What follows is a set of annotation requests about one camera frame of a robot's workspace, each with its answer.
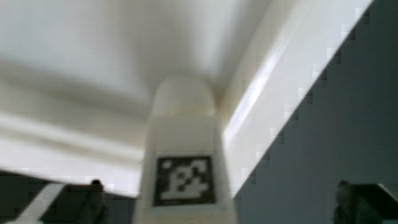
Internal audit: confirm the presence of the white square tabletop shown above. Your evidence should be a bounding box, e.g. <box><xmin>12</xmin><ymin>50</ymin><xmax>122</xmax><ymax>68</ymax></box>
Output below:
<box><xmin>0</xmin><ymin>0</ymin><xmax>374</xmax><ymax>196</ymax></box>

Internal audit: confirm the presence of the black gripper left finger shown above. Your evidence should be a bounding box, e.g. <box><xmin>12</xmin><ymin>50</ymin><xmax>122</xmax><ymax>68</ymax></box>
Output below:
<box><xmin>10</xmin><ymin>180</ymin><xmax>108</xmax><ymax>224</ymax></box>

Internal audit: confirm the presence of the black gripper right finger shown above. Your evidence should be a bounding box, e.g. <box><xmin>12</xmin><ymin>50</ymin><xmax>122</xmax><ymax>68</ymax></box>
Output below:
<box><xmin>332</xmin><ymin>181</ymin><xmax>398</xmax><ymax>224</ymax></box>

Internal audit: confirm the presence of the white table leg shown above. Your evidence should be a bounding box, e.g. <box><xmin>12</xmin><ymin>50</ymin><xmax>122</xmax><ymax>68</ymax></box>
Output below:
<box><xmin>133</xmin><ymin>77</ymin><xmax>238</xmax><ymax>224</ymax></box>

